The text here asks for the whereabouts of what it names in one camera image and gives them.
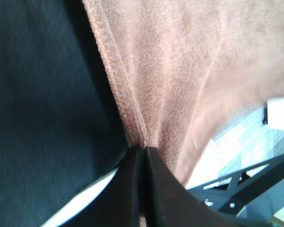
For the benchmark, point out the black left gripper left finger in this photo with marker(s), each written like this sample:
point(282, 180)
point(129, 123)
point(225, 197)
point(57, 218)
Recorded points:
point(118, 205)

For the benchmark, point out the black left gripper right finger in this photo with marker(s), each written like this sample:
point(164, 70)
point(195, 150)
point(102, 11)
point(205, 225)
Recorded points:
point(169, 204)

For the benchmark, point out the brown towel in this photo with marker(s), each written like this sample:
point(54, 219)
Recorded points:
point(179, 69)

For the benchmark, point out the black table cloth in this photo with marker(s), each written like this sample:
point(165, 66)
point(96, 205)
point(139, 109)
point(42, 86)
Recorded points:
point(60, 128)

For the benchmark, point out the white woven storage box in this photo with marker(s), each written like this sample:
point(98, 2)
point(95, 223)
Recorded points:
point(244, 141)

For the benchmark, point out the black metal frame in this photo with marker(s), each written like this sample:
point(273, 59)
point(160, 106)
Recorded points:
point(256, 192)

